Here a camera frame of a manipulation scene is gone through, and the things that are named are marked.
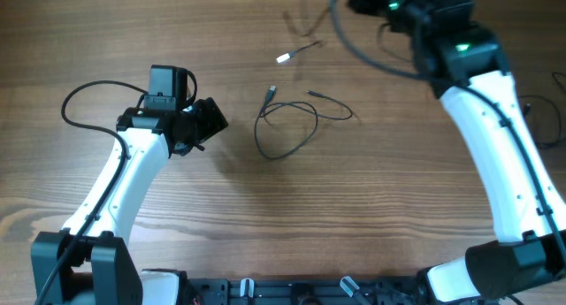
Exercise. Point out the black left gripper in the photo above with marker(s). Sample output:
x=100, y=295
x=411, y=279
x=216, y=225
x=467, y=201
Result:
x=212, y=122

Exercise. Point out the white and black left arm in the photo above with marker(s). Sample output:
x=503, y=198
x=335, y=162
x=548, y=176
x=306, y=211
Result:
x=87, y=261

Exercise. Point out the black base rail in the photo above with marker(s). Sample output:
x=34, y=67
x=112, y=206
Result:
x=248, y=291

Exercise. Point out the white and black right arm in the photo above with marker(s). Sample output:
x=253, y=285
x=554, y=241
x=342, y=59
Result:
x=469, y=74

